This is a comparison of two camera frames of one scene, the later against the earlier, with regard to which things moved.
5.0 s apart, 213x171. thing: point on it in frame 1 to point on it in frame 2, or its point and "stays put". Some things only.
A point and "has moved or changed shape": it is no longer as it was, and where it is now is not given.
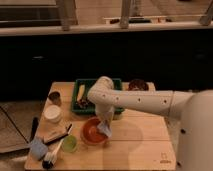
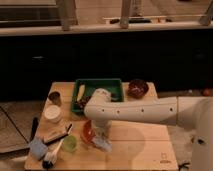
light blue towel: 105,128 has moved or changed shape
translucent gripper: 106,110 to 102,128
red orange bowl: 90,132 stays put
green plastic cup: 69,144 stays put
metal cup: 55,98 stays put
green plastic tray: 91,110 stays put
